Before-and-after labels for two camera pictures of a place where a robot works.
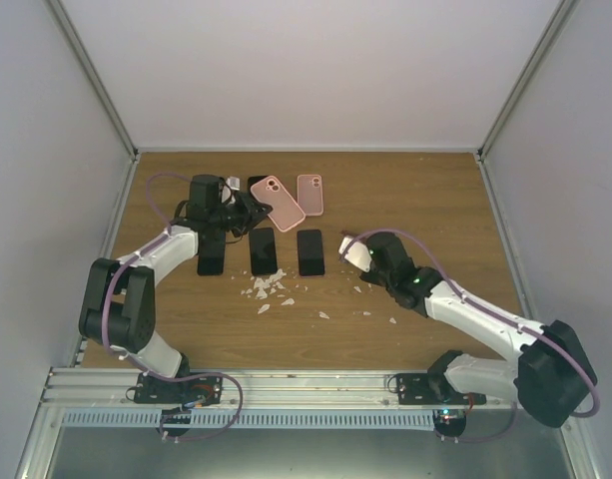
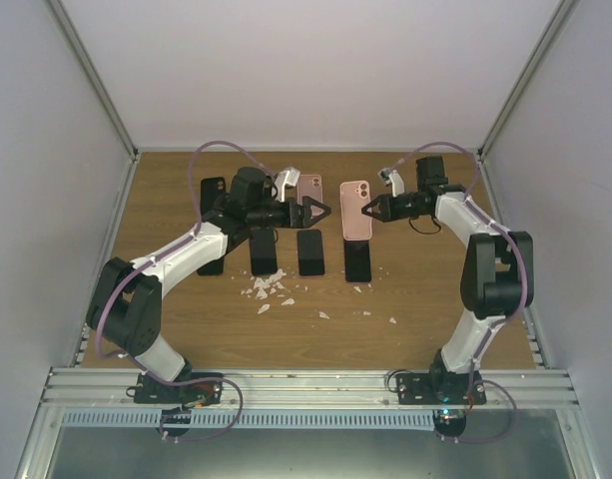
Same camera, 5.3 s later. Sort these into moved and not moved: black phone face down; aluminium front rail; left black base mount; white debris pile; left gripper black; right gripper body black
Moved: left gripper black; right gripper body black
Not moved: black phone face down; aluminium front rail; left black base mount; white debris pile
